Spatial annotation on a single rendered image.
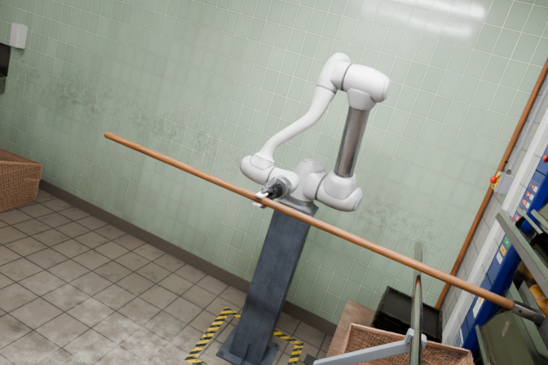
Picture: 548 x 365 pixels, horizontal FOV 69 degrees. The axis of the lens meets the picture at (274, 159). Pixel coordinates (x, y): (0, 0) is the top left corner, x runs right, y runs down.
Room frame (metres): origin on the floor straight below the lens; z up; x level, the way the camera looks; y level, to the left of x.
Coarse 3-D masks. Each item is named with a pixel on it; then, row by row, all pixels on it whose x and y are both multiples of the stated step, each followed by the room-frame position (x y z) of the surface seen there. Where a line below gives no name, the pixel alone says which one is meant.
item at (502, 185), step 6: (498, 174) 2.07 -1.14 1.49; (504, 174) 2.02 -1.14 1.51; (510, 174) 2.09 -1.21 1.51; (498, 180) 2.02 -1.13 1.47; (504, 180) 2.01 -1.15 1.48; (510, 180) 2.00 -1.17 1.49; (492, 186) 2.09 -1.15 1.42; (498, 186) 2.02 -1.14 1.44; (504, 186) 2.01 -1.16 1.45; (510, 186) 2.00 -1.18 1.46; (498, 192) 2.01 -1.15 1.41; (504, 192) 2.00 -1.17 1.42
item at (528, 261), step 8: (496, 216) 1.50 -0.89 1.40; (504, 224) 1.37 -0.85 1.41; (512, 232) 1.26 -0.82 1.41; (528, 232) 1.40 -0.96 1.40; (512, 240) 1.22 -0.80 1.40; (544, 240) 1.39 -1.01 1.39; (520, 248) 1.13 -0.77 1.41; (536, 248) 1.19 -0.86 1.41; (544, 248) 1.25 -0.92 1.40; (520, 256) 1.10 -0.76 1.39; (528, 256) 1.05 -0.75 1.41; (544, 256) 1.14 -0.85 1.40; (528, 264) 1.02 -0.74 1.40; (536, 272) 0.96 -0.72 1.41; (536, 280) 0.93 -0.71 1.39; (544, 280) 0.90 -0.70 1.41; (544, 288) 0.88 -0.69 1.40
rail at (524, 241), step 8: (504, 216) 1.42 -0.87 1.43; (512, 224) 1.30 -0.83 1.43; (520, 232) 1.21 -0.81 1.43; (520, 240) 1.16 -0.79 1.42; (528, 240) 1.15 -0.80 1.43; (528, 248) 1.08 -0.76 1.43; (536, 256) 1.02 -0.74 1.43; (536, 264) 0.99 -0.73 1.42; (544, 264) 0.96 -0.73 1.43; (544, 272) 0.93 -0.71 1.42
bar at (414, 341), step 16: (416, 256) 1.44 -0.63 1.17; (416, 272) 1.29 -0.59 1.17; (416, 288) 1.16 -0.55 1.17; (416, 304) 1.06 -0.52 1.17; (416, 320) 0.97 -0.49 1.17; (416, 336) 0.89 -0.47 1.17; (352, 352) 0.95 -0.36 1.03; (368, 352) 0.93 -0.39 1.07; (384, 352) 0.92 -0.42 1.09; (400, 352) 0.91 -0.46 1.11; (416, 352) 0.83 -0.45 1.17
